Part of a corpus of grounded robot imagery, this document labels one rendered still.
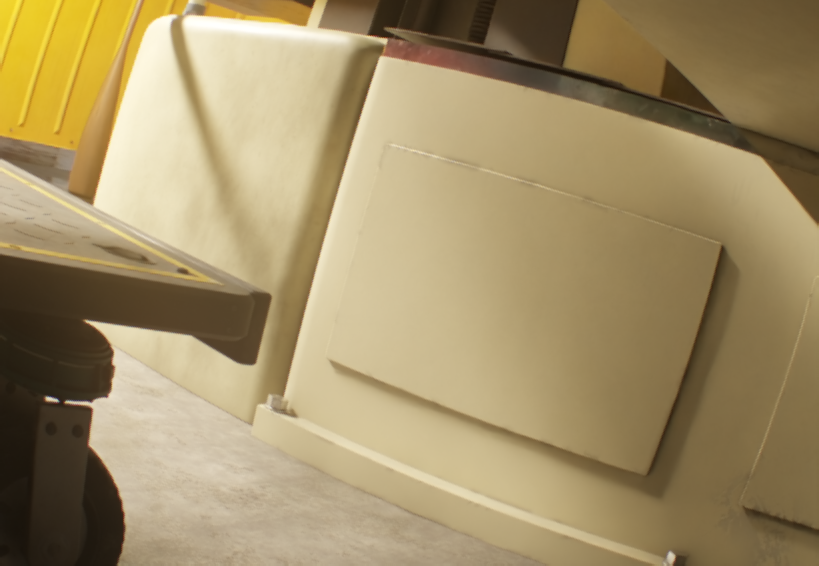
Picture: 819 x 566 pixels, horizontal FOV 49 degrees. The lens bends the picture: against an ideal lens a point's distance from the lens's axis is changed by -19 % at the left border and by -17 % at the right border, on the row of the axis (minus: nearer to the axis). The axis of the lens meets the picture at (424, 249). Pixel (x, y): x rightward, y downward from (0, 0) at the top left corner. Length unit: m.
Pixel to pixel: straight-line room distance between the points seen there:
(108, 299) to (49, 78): 3.67
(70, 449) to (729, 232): 0.85
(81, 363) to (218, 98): 1.06
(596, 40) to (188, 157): 0.83
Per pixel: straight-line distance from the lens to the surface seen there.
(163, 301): 0.60
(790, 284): 1.22
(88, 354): 0.66
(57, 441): 0.68
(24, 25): 4.10
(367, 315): 1.43
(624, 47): 2.01
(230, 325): 0.64
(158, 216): 1.72
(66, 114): 4.34
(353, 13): 2.32
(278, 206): 1.54
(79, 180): 4.10
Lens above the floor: 0.42
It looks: 3 degrees down
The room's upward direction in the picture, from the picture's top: 16 degrees clockwise
